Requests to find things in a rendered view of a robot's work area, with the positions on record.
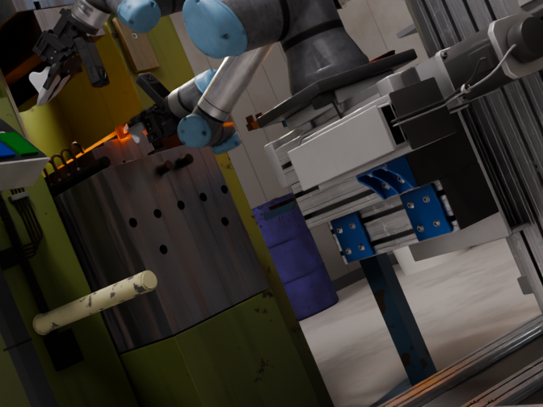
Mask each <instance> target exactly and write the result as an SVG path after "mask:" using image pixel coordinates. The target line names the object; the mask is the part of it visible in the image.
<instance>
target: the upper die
mask: <svg viewBox="0 0 543 407"><path fill-rule="evenodd" d="M72 6H73V5H71V6H59V7H54V8H47V9H41V10H33V11H32V12H31V13H30V14H28V15H27V16H26V17H25V18H23V19H22V20H21V21H19V22H18V23H17V24H16V25H14V26H13V27H12V28H11V29H10V30H9V31H8V32H7V33H5V34H4V35H3V36H1V37H0V68H1V70H2V73H3V75H4V78H5V79H6V83H7V85H8V87H9V88H11V87H12V86H13V85H14V84H16V83H17V82H19V81H20V80H21V79H23V78H24V77H26V76H27V75H28V74H29V73H30V72H32V71H33V70H34V69H36V68H37V67H39V66H40V65H42V64H43V63H44V61H42V60H41V59H40V58H39V57H38V55H37V54H36V53H35V52H33V51H32V49H33V48H34V46H35V44H36V42H37V41H38V39H39V38H40V36H41V34H42V33H43V31H44V30H45V31H47V30H48V29H54V27H55V26H56V24H57V22H58V20H59V18H60V17H61V14H60V13H59V12H60V11H61V8H62V7H63V8H65V9H71V7H72ZM87 35H88V36H92V38H93V40H94V42H96V41H97V40H99V39H100V38H102V37H103V36H105V35H106V33H105V31H104V30H103V27H102V28H101V29H99V31H98V33H97V34H96V36H93V35H90V34H88V33H87Z"/></svg>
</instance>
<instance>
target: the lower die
mask: <svg viewBox="0 0 543 407"><path fill-rule="evenodd" d="M153 150H154V147H153V145H152V143H149V140H148V139H147V138H146V137H145V135H144V134H143V132H141V142H140V143H136V142H135V141H134V139H133V138H132V137H131V136H130V137H127V138H124V139H121V140H120V138H119V137H118V135H115V136H114V137H112V138H110V139H109V140H107V141H105V142H103V143H101V144H100V145H97V146H96V147H94V148H93V149H91V150H89V151H88V152H86V153H84V154H83V155H81V156H80V157H77V160H78V164H79V165H80V166H81V168H83V167H85V166H87V165H89V164H91V163H92V162H94V161H95V160H97V159H99V158H101V157H102V156H105V157H108V158H109V159H110V161H111V165H110V166H109V167H111V166H114V165H119V164H122V163H123V160H125V161H126V162H130V161H132V160H135V159H138V158H141V157H146V156H148V153H150V152H151V151H153ZM67 165H68V167H69V171H70V172H71V173H72V174H73V173H75V172H76V171H78V170H77V166H76V164H75V162H74V160H73V161H71V162H69V163H68V164H67ZM58 171H59V174H60V176H61V177H62V179H64V178H66V177H68V173H67V171H66V168H65V166H62V167H61V168H60V169H58ZM49 177H50V179H51V181H52V183H53V185H54V184H56V183H58V182H59V181H58V177H57V174H56V171H54V172H52V173H51V174H49Z"/></svg>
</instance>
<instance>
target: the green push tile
mask: <svg viewBox="0 0 543 407"><path fill-rule="evenodd" d="M0 140H1V141H3V142H4V143H5V144H7V145H8V146H9V147H10V148H12V149H13V150H14V151H15V152H16V153H17V154H18V155H20V156H21V157H22V156H29V155H37V154H38V153H39V151H38V150H37V149H35V148H34V147H33V146H32V145H30V144H29V143H28V142H27V141H25V140H24V139H23V138H22V137H21V136H20V135H19V134H17V133H16V132H3V133H0Z"/></svg>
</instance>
